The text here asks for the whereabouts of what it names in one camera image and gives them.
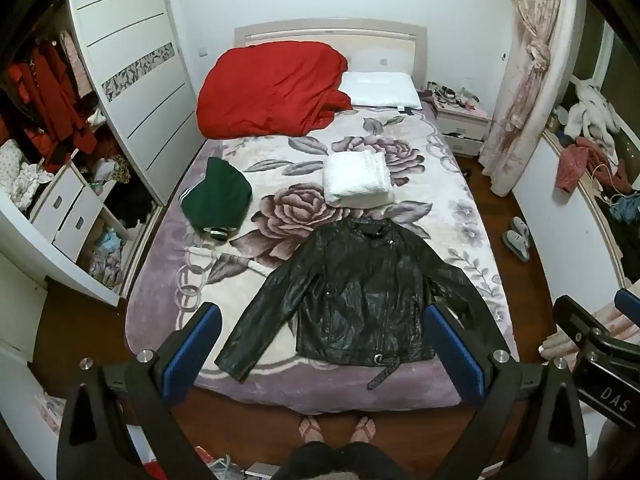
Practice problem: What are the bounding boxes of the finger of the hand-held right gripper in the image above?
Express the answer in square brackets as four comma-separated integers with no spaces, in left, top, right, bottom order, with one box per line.
[552,296,614,349]
[614,288,640,322]

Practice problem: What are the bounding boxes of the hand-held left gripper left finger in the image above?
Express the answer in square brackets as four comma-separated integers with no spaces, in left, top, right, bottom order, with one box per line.
[57,302,223,480]

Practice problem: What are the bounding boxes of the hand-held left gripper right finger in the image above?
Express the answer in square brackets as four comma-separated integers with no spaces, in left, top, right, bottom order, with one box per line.
[425,302,588,480]

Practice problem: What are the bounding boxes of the black leather jacket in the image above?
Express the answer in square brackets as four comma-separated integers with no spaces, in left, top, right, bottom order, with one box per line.
[214,217,507,391]

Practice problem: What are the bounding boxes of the blue crumpled clothes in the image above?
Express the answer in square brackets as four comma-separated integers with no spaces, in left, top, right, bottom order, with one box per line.
[611,191,640,227]

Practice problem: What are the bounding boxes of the pile of pale clothes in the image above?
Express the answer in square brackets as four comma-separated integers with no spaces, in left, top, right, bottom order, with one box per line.
[89,227,126,289]

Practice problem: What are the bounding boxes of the hanging red clothes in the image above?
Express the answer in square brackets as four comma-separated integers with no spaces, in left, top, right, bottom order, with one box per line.
[7,35,99,157]

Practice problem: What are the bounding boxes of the pink striped cloth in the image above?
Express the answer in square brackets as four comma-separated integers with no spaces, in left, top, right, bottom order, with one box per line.
[537,307,640,367]

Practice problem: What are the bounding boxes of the person's right foot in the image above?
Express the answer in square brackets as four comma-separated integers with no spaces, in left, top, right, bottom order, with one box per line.
[350,415,377,445]

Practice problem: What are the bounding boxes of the person's foot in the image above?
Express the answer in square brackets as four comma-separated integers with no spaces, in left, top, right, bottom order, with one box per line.
[350,415,377,445]
[297,414,326,445]

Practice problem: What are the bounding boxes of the grey white shoe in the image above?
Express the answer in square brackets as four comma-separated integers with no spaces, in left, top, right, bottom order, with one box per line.
[207,454,247,480]

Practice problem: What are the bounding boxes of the person's left foot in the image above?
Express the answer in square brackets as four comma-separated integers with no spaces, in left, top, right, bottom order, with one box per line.
[297,414,326,445]

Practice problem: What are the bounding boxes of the green striped-cuff sweater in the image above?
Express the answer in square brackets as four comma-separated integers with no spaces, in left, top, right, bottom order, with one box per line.
[180,156,253,244]

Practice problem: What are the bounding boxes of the pink red garment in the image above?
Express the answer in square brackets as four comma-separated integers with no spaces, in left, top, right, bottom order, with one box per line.
[555,137,634,194]

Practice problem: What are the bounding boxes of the person's dark trousers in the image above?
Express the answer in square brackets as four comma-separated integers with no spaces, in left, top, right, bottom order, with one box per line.
[281,441,417,480]

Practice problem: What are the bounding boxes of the pink patterned cloth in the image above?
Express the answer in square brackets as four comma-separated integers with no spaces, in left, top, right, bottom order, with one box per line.
[34,391,69,434]

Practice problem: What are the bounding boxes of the bed with floral blanket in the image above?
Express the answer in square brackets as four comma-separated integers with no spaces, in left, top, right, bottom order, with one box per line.
[125,101,521,408]

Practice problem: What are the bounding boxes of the white drawer unit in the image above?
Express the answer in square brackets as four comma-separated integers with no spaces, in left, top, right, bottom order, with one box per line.
[0,160,132,307]

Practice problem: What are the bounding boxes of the folded white towel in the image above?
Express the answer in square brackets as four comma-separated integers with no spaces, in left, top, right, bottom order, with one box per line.
[322,150,396,207]

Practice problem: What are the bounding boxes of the white fluffy garment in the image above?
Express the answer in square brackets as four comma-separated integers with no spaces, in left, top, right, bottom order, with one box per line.
[565,79,624,144]

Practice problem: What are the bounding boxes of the white nightstand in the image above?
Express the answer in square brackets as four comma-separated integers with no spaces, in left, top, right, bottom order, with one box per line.
[432,96,493,159]

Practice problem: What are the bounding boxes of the pink floral curtain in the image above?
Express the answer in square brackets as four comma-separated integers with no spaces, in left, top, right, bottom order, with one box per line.
[477,0,567,197]

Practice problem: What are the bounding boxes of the white floral cloth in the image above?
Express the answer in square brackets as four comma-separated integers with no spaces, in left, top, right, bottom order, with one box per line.
[0,139,52,211]

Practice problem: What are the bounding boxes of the cluttered small toiletries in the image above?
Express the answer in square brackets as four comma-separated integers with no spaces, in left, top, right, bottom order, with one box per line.
[427,81,483,110]

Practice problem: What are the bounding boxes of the red duvet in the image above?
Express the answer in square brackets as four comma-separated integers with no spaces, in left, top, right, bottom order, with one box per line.
[196,42,353,139]

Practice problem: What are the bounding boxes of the white pillow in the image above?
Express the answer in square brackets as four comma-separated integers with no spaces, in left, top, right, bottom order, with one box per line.
[339,71,422,110]

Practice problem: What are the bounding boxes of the white wardrobe sliding door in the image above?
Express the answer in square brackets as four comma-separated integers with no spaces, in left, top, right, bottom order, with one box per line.
[67,0,202,207]

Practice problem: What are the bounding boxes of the beige bed headboard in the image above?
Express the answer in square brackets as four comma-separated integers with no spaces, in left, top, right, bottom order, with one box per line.
[234,19,431,107]

